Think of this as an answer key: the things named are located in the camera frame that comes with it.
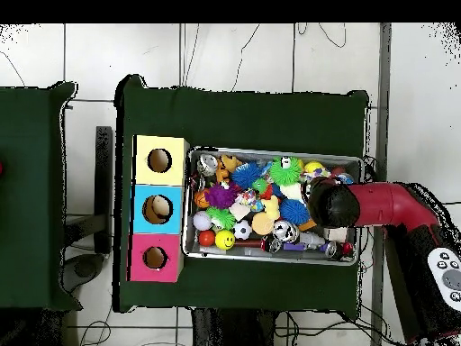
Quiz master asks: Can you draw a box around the wooden box with three holes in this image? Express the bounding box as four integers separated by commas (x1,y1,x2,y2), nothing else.
125,133,191,283

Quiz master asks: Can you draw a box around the metal mesh bin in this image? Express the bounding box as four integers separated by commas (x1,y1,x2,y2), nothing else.
181,145,365,267

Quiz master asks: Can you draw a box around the purple spiky monster toy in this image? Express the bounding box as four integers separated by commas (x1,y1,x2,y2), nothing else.
203,180,242,210

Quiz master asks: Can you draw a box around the blue puffer ball with eyes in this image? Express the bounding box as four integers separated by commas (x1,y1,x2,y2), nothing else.
230,161,263,190

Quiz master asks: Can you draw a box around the small soccer ball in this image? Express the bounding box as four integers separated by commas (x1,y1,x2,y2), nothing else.
232,219,253,241

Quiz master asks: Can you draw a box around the white baseball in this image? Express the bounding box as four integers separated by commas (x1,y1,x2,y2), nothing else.
192,210,212,232

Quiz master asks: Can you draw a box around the yellow smiley ball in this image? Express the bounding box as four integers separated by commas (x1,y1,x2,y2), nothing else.
214,229,236,250

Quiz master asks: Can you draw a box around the orange ball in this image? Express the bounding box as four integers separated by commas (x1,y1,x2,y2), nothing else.
198,229,216,248

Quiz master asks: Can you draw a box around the green spiky puffer toy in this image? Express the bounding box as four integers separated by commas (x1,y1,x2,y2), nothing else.
268,155,304,187

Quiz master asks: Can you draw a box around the plain blue puffer ball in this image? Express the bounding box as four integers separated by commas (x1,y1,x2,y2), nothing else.
278,198,312,226

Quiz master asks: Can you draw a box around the dark green tablecloth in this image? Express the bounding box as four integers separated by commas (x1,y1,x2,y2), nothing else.
0,81,83,312
113,74,370,320

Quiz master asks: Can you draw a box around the yellow tennis ball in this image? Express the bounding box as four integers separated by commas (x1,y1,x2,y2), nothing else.
303,160,325,175

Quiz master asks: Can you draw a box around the black stand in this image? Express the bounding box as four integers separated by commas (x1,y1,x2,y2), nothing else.
64,125,114,255

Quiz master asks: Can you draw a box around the grey rounded stand base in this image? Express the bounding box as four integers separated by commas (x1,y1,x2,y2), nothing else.
59,252,106,294

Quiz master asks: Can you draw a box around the grey floor strip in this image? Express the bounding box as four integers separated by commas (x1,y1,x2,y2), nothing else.
370,23,393,346

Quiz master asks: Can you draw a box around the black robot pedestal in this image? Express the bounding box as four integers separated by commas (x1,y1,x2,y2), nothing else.
190,307,278,346

